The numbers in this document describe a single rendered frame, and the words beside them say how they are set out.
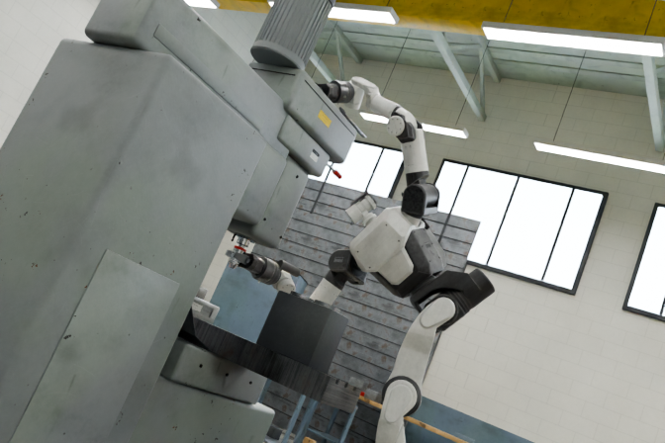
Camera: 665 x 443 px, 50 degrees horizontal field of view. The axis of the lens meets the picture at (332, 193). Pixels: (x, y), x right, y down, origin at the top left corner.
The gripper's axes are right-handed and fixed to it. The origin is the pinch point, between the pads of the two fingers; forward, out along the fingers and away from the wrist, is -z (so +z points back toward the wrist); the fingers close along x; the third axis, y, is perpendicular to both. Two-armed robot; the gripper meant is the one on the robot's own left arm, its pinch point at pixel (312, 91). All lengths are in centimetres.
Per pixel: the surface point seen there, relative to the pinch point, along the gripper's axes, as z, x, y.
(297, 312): -38, -40, -71
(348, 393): -31, -56, -94
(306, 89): -17.6, -17.9, -0.1
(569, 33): 375, 113, 59
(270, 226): -27, -10, -48
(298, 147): -17.8, -13.9, -20.5
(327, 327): -35, -50, -74
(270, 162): -32.1, -16.9, -25.0
